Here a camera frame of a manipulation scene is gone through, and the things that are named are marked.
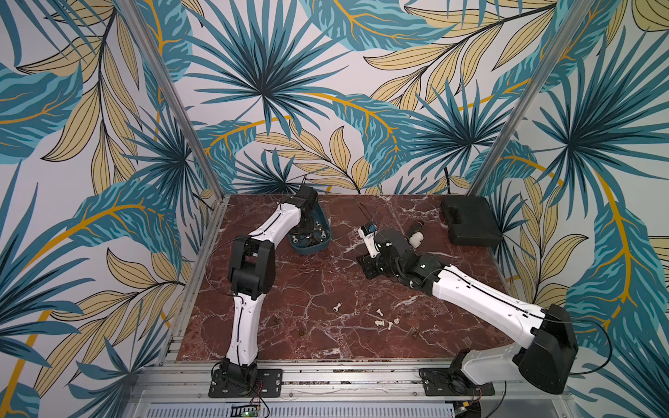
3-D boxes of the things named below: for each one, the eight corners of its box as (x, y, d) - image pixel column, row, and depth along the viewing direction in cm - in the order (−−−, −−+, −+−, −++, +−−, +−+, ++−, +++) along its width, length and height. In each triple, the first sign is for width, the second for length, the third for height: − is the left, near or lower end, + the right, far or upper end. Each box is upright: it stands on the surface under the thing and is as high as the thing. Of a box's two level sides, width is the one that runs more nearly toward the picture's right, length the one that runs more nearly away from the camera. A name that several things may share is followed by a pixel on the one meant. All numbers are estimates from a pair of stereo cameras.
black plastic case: (452, 246, 106) (458, 237, 101) (438, 205, 120) (443, 195, 115) (497, 247, 106) (506, 237, 101) (479, 205, 120) (485, 195, 115)
